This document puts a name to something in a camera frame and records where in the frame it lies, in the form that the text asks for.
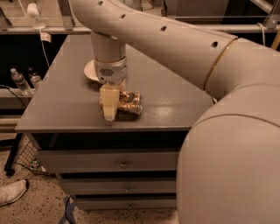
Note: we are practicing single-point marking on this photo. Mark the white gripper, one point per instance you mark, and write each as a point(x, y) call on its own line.
point(112, 72)

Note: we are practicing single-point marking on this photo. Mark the orange soda can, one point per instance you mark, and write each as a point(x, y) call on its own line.
point(130, 102)

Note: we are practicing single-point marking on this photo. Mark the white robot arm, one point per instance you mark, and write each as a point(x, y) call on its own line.
point(229, 164)

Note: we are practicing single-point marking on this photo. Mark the white paper bowl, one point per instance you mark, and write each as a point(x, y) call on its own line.
point(89, 71)

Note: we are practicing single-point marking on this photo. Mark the grey drawer cabinet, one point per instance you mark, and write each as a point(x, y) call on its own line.
point(128, 163)

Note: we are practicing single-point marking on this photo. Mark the clear water bottle right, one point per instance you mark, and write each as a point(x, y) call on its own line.
point(34, 77)

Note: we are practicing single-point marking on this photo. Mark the clear water bottle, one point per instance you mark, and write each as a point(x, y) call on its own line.
point(34, 77)
point(21, 82)

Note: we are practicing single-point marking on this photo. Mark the clear water bottle left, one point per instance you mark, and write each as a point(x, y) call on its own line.
point(21, 82)

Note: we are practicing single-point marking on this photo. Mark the white shoe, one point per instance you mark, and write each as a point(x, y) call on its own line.
point(13, 192)

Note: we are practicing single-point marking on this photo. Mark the wire mesh basket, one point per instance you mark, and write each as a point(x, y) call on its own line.
point(28, 160)

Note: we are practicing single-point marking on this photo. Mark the white lamp on rail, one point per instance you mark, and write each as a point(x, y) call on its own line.
point(34, 13)

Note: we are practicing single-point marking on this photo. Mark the metal railing frame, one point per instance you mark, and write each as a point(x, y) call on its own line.
point(231, 16)

